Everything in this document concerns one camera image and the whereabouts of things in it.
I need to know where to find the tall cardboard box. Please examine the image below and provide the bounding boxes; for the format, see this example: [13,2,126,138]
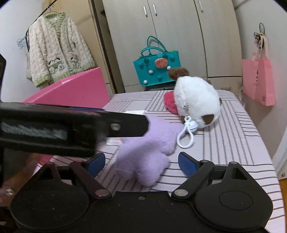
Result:
[42,0,114,94]

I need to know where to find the teal felt handbag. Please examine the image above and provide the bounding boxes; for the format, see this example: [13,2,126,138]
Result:
[133,35,181,87]

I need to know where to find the black clothes rack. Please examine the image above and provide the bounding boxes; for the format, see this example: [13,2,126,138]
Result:
[25,0,57,51]

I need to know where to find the cream knit cardigan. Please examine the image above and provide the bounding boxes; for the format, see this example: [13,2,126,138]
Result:
[29,12,96,88]

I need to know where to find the pink storage box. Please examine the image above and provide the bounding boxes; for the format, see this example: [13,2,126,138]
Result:
[19,68,110,165]

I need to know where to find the pink tote bag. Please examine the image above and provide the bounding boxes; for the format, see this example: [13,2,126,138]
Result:
[242,34,275,107]

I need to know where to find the white brown plush dog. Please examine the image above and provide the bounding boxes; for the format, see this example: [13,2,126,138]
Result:
[168,67,221,149]

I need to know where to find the black suitcase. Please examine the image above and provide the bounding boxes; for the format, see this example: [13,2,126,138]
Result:
[145,82,176,91]

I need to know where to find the pink fluffy pompom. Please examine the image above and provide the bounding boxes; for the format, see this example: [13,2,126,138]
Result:
[163,91,178,115]

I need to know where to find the white tissue pack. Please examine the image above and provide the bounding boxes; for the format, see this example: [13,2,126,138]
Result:
[124,110,146,115]

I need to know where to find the beige wooden wardrobe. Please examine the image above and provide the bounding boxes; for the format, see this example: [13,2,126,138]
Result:
[94,1,242,93]

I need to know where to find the purple plush toy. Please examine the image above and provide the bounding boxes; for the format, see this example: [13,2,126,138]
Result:
[98,113,187,187]

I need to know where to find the striped tablecloth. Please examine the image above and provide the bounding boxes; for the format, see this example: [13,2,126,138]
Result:
[49,89,283,233]

